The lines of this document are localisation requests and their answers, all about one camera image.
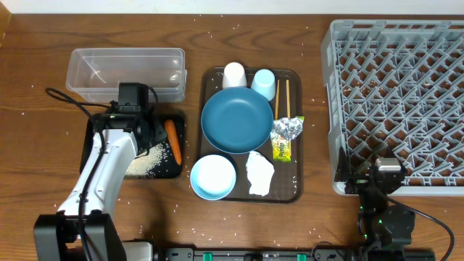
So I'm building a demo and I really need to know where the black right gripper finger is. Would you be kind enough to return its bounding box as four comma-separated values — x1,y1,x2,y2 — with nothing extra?
334,146,352,182
386,147,407,173

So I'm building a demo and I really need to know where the orange carrot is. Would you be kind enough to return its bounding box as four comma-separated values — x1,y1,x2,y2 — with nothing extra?
164,119,182,165

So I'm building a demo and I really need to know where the pile of white rice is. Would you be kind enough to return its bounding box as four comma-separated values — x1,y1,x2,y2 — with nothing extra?
125,142,170,178

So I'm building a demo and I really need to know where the yellow green snack packet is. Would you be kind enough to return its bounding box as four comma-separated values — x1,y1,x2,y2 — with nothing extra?
271,133,291,162

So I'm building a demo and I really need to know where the foil wrapper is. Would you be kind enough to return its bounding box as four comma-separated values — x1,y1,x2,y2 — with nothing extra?
270,116,305,141

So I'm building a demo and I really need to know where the white napkin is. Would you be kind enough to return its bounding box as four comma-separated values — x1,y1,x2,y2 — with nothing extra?
246,151,275,196

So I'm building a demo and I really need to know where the light blue bowl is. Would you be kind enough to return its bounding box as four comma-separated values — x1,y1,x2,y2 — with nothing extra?
190,154,236,201

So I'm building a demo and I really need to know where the dark blue plate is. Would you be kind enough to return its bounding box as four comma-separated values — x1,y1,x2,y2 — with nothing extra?
200,88,273,154

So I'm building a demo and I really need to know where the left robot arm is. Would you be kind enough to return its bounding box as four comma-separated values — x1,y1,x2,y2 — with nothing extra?
33,83,167,260

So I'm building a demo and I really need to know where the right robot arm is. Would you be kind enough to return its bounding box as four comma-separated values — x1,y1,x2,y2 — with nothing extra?
334,147,415,260

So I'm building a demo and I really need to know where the grey dishwasher rack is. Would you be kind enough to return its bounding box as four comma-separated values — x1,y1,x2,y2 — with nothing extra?
321,20,463,196

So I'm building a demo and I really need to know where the clear plastic bin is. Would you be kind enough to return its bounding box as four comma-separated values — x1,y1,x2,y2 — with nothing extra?
66,48,187,103

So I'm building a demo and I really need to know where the black plastic tray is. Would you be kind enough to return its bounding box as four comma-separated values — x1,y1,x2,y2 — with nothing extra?
79,113,186,180

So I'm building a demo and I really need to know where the dark brown serving tray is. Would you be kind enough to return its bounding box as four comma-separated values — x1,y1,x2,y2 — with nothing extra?
196,69,304,204

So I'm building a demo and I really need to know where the wooden chopstick left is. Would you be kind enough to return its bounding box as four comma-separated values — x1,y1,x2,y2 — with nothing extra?
274,80,280,120

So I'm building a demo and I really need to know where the wooden chopstick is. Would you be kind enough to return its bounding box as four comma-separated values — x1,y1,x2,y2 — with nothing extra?
286,79,291,118
274,80,280,120

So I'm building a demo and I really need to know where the wooden chopstick right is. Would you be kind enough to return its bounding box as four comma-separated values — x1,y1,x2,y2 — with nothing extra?
286,79,291,118

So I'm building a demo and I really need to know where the pink plastic cup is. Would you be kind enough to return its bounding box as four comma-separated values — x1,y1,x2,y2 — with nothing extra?
222,62,247,89

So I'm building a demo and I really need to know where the light blue plastic cup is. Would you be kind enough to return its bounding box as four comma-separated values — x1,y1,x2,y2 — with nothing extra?
251,69,276,102

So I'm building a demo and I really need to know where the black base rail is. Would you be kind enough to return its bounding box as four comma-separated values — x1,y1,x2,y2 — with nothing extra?
159,248,436,261

